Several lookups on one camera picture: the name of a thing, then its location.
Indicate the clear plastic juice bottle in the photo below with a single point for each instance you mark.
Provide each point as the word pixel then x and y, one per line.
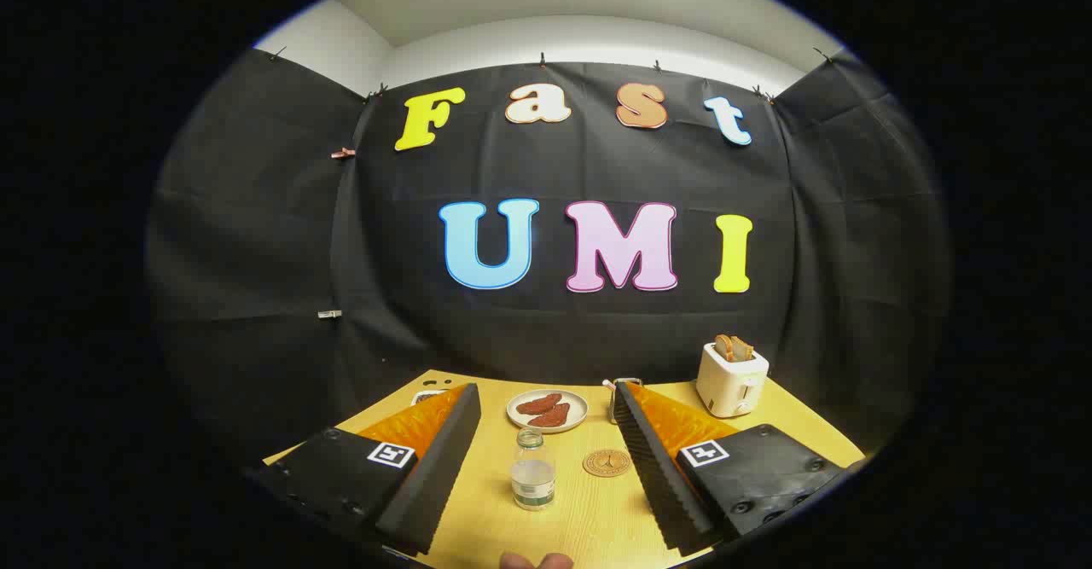
pixel 533 479

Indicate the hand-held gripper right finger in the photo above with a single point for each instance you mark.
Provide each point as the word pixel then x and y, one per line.
pixel 657 475

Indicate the wooden table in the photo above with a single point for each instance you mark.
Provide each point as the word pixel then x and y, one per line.
pixel 580 513

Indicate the brown meat piece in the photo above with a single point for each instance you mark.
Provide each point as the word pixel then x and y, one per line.
pixel 539 403
pixel 553 416

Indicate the white round plate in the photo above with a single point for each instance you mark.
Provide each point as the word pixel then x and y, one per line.
pixel 520 420

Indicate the white divided condiment dish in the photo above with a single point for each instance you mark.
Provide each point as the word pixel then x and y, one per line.
pixel 425 396

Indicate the toast slice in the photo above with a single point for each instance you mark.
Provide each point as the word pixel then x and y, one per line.
pixel 742 350
pixel 723 347

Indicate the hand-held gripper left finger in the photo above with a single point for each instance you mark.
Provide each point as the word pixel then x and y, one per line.
pixel 431 475

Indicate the copper cloth clip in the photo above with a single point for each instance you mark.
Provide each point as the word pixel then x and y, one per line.
pixel 343 153

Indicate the black backdrop cloth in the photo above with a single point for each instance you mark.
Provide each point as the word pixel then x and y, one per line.
pixel 384 253

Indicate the round cork coaster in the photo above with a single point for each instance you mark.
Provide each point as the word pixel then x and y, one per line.
pixel 606 463

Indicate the white toaster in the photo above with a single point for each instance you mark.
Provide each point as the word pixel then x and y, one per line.
pixel 729 386

